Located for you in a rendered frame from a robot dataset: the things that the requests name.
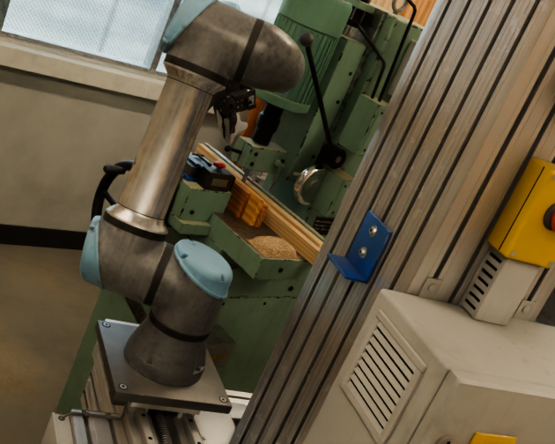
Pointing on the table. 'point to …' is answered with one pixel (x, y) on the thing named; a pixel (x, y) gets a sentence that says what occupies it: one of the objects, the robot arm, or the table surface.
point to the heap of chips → (273, 247)
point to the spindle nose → (267, 124)
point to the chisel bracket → (257, 155)
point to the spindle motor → (300, 11)
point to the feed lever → (332, 154)
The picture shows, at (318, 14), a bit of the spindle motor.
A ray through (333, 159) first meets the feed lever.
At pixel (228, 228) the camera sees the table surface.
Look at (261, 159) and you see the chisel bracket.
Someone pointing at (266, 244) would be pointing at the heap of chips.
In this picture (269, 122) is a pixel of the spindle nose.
